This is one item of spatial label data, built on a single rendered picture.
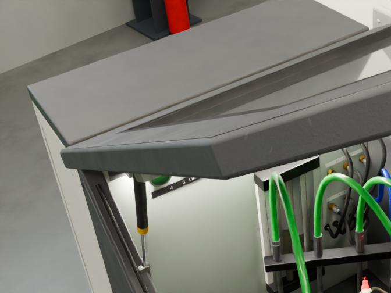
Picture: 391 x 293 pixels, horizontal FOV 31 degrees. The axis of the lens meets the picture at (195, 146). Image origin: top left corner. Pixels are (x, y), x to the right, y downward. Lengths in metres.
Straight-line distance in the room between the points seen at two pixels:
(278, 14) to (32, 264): 2.09
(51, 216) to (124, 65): 2.18
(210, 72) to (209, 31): 0.20
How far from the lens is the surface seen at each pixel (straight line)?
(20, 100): 4.77
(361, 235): 1.56
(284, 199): 1.22
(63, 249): 3.45
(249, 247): 1.63
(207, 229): 1.53
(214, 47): 1.56
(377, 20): 1.57
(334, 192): 1.69
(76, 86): 1.51
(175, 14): 5.03
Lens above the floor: 2.20
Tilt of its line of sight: 34 degrees down
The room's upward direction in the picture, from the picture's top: 9 degrees counter-clockwise
